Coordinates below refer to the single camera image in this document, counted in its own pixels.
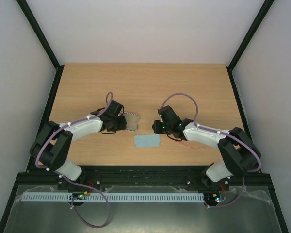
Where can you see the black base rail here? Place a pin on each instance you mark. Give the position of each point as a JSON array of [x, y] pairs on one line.
[[190, 178]]

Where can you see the light blue cleaning cloth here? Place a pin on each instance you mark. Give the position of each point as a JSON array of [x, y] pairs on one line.
[[149, 140]]

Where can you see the black enclosure frame post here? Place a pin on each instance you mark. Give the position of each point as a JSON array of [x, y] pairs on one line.
[[25, 8]]

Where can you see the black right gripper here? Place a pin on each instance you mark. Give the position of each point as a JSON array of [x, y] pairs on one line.
[[157, 126]]

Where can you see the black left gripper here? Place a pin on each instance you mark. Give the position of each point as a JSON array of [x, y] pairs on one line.
[[123, 124]]

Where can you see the metal base plate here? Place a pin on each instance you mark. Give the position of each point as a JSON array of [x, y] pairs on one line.
[[248, 210]]

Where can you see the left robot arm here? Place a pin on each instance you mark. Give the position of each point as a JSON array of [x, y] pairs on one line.
[[52, 144]]

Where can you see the white slotted cable duct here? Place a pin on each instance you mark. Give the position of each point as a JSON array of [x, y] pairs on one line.
[[114, 197]]

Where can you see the right black frame post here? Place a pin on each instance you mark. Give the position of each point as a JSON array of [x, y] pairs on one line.
[[264, 9]]

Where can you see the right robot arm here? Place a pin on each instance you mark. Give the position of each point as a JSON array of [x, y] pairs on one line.
[[239, 154]]

